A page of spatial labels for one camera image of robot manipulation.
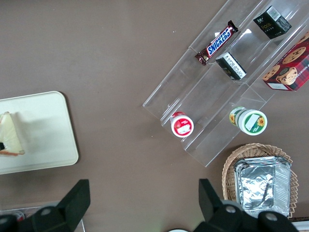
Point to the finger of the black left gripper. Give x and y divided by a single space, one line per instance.
2 146

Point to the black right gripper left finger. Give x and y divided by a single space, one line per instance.
65 210

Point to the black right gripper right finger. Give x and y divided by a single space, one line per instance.
224 217

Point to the triangular sandwich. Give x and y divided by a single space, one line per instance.
10 135

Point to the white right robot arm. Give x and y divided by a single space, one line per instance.
181 230

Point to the beige plastic tray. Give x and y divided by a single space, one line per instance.
48 135

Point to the light tan wicker basket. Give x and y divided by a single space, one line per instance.
256 149

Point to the red cola bottle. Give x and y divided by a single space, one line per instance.
19 216

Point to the white rectangular bin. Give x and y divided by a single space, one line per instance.
304 227

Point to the green lid sunflower cup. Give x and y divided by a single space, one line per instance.
251 122

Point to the red lid small cup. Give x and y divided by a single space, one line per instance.
182 125

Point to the clear acrylic step shelf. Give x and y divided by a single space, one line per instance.
193 96

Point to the black box white text panel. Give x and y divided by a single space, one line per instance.
229 65

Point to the red tartan cookie box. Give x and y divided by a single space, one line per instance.
292 67

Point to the Snickers chocolate bar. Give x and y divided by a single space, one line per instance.
217 42

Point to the black box gold Face print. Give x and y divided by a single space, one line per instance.
270 26

